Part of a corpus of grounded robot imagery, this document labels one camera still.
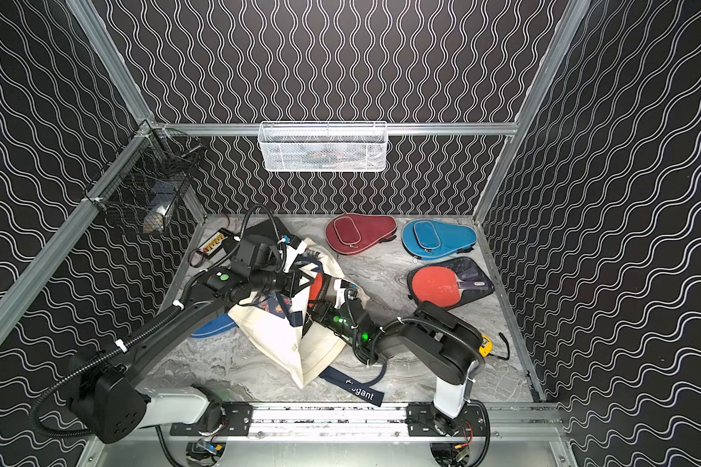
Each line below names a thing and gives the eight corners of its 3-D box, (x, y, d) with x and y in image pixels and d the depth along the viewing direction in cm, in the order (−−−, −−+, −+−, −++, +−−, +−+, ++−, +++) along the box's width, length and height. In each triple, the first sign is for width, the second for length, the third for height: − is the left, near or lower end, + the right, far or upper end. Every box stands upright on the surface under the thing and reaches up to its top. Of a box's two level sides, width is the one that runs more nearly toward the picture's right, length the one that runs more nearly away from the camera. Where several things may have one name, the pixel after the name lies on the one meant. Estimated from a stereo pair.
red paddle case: (325, 255, 110) (324, 247, 106) (327, 221, 121) (327, 213, 118) (398, 255, 110) (399, 248, 106) (393, 221, 122) (395, 213, 118)
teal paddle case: (405, 260, 109) (407, 252, 105) (400, 227, 120) (402, 219, 116) (478, 260, 109) (483, 252, 105) (467, 227, 120) (471, 219, 116)
